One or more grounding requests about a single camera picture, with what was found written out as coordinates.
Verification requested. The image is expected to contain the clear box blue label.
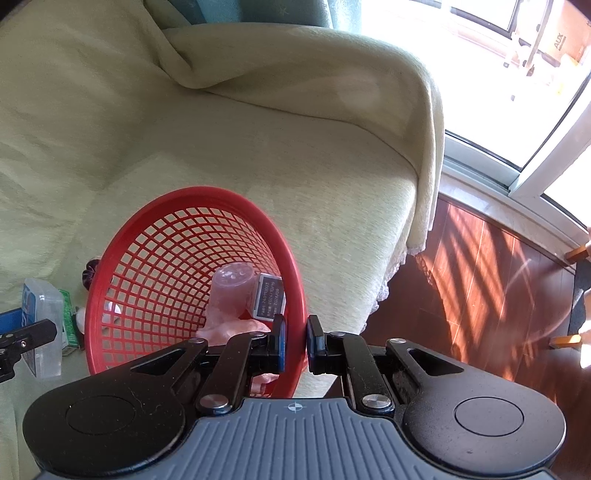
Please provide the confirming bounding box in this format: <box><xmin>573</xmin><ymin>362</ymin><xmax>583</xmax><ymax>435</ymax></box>
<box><xmin>21</xmin><ymin>278</ymin><xmax>64</xmax><ymax>379</ymax></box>

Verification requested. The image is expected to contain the small grey label box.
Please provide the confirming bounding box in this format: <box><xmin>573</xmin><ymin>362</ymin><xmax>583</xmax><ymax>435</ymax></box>
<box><xmin>252</xmin><ymin>273</ymin><xmax>286</xmax><ymax>321</ymax></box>

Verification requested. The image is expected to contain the clear plastic cup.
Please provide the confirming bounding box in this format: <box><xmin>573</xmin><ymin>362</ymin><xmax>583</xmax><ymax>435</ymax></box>
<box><xmin>207</xmin><ymin>262</ymin><xmax>256</xmax><ymax>318</ymax></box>

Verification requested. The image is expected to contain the dark brown velvet scrunchie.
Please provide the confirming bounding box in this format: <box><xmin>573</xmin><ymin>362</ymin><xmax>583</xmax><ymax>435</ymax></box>
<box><xmin>81</xmin><ymin>258</ymin><xmax>100</xmax><ymax>291</ymax></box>

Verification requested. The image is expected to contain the red plastic mesh basket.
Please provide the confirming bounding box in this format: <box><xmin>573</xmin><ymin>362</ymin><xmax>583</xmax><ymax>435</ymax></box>
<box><xmin>85</xmin><ymin>186</ymin><xmax>307</xmax><ymax>398</ymax></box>

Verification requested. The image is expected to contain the green white medicine box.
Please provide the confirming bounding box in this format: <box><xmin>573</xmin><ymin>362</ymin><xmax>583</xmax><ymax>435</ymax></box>
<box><xmin>59</xmin><ymin>290</ymin><xmax>80</xmax><ymax>356</ymax></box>

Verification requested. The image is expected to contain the white oval soap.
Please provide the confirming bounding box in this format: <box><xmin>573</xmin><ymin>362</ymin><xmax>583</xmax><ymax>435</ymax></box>
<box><xmin>75</xmin><ymin>307</ymin><xmax>86</xmax><ymax>335</ymax></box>

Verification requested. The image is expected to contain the light green sofa cover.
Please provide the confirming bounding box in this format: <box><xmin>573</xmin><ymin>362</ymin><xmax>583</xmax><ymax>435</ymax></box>
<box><xmin>0</xmin><ymin>0</ymin><xmax>446</xmax><ymax>480</ymax></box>

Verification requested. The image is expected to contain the dark floor mat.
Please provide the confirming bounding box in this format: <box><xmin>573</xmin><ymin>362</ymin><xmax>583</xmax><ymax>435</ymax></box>
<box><xmin>568</xmin><ymin>260</ymin><xmax>591</xmax><ymax>335</ymax></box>

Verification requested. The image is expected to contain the wooden furniture leg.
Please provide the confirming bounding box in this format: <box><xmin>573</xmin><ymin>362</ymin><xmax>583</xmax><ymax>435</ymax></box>
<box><xmin>564</xmin><ymin>241</ymin><xmax>591</xmax><ymax>264</ymax></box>

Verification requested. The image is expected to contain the teal curtain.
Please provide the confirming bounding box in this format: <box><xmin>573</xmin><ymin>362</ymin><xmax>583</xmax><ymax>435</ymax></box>
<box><xmin>145</xmin><ymin>0</ymin><xmax>362</xmax><ymax>33</ymax></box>

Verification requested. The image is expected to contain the cardboard box outside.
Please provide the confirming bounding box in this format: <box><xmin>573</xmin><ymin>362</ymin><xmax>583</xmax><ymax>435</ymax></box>
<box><xmin>539</xmin><ymin>1</ymin><xmax>590</xmax><ymax>62</ymax></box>

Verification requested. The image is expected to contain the white sliding window frame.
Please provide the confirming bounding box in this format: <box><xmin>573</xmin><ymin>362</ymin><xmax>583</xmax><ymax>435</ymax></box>
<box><xmin>444</xmin><ymin>78</ymin><xmax>590</xmax><ymax>248</ymax></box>

